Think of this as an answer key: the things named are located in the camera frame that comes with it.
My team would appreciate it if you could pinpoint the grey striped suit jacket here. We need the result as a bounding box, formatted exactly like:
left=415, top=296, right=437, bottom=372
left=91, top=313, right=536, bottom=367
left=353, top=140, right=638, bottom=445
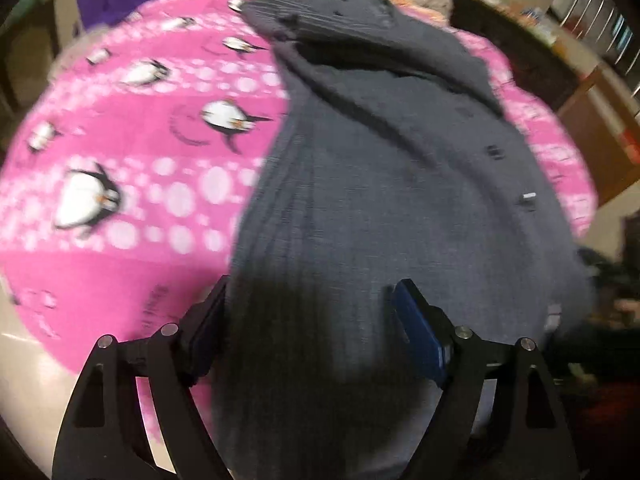
left=213, top=0, right=593, bottom=479

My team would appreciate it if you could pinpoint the pink penguin bedspread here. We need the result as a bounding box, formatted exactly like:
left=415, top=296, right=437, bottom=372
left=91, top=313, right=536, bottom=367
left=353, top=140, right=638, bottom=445
left=0, top=0, right=599, bottom=436

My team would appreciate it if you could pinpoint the dark wooden nightstand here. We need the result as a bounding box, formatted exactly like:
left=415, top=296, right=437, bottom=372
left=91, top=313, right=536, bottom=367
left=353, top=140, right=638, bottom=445
left=450, top=0, right=580, bottom=112

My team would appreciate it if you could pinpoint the dark wooden chair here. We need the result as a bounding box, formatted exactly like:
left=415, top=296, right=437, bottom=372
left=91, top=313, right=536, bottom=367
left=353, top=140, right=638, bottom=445
left=1, top=0, right=61, bottom=156

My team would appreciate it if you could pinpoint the metal shelf rack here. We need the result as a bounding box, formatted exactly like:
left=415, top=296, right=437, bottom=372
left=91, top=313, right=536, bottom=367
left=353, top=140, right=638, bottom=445
left=550, top=0, right=639, bottom=96

